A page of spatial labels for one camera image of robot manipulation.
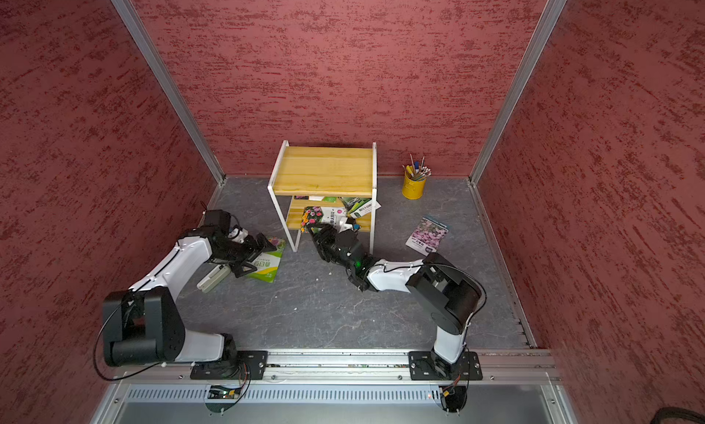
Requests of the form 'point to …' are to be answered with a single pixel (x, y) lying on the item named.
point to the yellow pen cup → (414, 180)
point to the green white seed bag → (267, 262)
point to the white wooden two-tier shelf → (317, 172)
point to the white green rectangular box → (214, 278)
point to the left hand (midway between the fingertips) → (266, 261)
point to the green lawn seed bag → (358, 206)
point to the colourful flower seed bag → (318, 215)
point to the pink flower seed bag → (427, 237)
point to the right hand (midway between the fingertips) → (306, 236)
